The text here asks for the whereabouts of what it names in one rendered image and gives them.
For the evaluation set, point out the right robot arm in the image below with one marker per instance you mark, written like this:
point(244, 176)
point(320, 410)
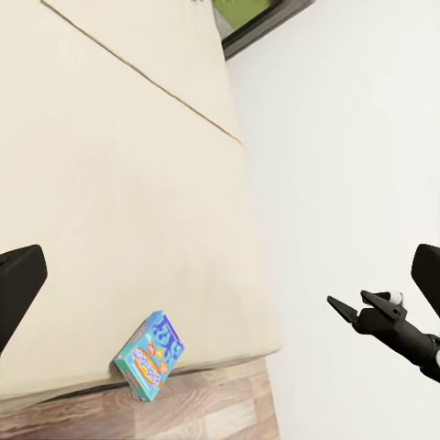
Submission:
point(385, 320)

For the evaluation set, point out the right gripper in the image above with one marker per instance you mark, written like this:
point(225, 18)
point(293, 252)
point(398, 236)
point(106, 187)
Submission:
point(384, 320)

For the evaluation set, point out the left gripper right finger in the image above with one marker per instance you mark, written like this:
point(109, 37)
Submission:
point(426, 273)

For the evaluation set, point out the door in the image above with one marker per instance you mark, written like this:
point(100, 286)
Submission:
point(241, 22)

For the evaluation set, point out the board game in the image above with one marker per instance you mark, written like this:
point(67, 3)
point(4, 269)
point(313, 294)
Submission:
point(149, 356)

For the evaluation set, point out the bed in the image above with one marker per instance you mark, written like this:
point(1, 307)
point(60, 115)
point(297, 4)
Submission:
point(121, 157)

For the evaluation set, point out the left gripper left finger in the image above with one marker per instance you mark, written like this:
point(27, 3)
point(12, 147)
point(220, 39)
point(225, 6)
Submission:
point(22, 273)

